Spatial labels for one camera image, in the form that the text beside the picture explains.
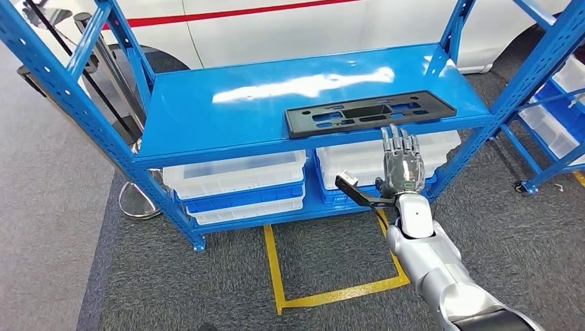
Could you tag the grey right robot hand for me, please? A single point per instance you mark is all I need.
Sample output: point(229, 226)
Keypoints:
point(404, 169)

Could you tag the black plastic panel part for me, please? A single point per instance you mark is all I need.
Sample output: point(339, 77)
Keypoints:
point(301, 123)

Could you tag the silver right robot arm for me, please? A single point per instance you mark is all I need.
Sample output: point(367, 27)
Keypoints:
point(434, 269)

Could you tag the blue wheeled shelf rack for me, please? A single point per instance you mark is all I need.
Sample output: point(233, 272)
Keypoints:
point(530, 184)

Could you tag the blue metal shelf rack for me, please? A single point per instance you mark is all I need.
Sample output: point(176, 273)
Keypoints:
point(228, 109)

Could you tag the white plastic bin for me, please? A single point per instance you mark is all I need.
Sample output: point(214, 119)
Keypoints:
point(352, 180)
point(247, 211)
point(548, 132)

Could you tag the yellow floor tape square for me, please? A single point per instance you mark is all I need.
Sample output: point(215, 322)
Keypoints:
point(274, 274)

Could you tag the white car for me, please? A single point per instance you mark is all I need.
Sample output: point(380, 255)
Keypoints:
point(297, 36)

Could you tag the yellow floor tape strip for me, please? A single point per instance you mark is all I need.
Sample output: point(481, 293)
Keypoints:
point(579, 179)

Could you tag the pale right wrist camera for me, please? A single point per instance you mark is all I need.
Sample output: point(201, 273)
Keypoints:
point(348, 177)

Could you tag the black stanchion post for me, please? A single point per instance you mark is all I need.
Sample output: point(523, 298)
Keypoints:
point(130, 135)

